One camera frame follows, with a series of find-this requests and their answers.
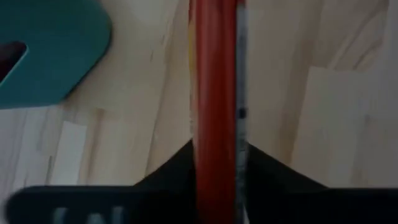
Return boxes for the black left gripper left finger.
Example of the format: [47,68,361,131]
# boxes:
[130,139,197,224]

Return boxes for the red popcorn bag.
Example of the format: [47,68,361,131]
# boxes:
[187,0,249,224]

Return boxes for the teal plastic basket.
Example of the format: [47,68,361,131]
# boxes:
[0,0,113,110]

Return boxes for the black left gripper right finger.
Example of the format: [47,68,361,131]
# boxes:
[246,142,328,224]

